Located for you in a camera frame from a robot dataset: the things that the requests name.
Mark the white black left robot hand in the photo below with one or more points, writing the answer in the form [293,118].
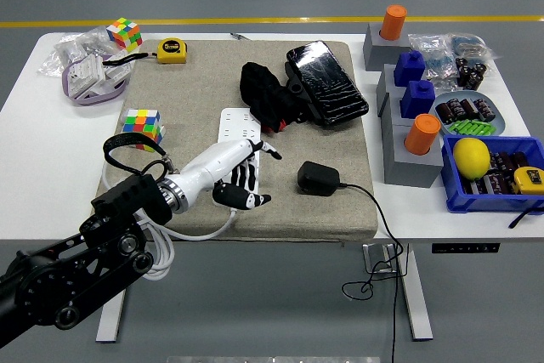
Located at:
[212,163]

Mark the black power adapter plug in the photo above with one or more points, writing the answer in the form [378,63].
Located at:
[316,178]

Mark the white power strip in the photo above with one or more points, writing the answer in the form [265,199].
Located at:
[234,123]

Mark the colourful puzzle cube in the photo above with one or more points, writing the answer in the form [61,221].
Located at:
[142,120]
[124,33]

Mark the grey-brown fabric mat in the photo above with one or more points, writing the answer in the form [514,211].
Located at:
[204,78]

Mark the crumpled black cloth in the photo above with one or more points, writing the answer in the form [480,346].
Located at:
[259,86]

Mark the black plastic holder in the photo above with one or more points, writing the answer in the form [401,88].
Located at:
[295,86]

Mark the yellow tape measure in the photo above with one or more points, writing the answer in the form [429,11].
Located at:
[172,50]
[529,180]

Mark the small silver pen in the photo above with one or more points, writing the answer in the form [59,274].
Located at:
[238,35]

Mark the purple shallow tray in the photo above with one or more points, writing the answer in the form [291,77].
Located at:
[91,101]

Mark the glossy black case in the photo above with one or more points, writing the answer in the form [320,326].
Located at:
[329,82]

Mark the white plastic socket parts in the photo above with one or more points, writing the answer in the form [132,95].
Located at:
[87,74]

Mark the clear bag of white parts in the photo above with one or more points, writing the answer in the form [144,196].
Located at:
[70,48]

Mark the grey block with hole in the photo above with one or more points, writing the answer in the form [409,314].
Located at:
[380,52]
[384,86]
[389,112]
[408,171]

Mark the white table leg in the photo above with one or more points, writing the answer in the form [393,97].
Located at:
[418,303]
[108,322]

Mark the orange cylinder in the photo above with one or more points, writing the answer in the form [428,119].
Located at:
[393,23]
[422,133]

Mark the blue square peg block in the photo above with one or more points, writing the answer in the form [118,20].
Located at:
[417,99]
[409,69]

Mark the dark cylindrical capacitor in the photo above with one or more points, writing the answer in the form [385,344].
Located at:
[485,110]
[455,108]
[469,108]
[445,113]

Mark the clear bag of small parts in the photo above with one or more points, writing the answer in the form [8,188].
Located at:
[431,55]

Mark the yellow lemon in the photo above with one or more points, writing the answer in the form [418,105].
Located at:
[471,158]

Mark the green plastic pieces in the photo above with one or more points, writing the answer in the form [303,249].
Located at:
[472,127]

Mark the black table control panel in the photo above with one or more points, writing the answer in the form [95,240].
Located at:
[465,248]

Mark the dark capacitors heap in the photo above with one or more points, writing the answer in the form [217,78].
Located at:
[501,167]
[471,74]

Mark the blue plastic bin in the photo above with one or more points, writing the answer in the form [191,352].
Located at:
[489,205]

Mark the clear bag of blue rings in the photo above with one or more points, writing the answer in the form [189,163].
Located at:
[472,46]

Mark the grey-blue oval plate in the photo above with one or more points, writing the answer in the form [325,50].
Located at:
[500,123]

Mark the silver metal bracket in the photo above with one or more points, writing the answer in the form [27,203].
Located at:
[370,259]

